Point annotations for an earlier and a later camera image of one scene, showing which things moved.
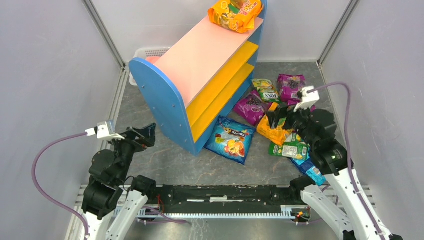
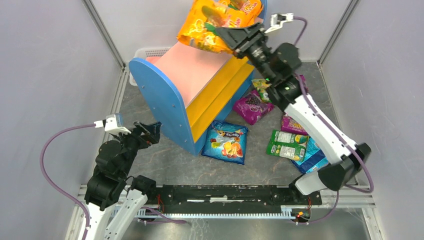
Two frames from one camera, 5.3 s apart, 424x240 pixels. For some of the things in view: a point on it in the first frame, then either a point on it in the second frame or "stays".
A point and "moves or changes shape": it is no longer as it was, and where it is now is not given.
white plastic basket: (144, 53) stays
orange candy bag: (278, 134) → (201, 18)
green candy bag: (294, 147) stays
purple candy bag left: (252, 108) stays
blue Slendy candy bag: (231, 139) moves or changes shape
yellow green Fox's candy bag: (266, 90) stays
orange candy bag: (235, 15) stays
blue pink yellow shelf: (187, 86) stays
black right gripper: (285, 114) → (245, 42)
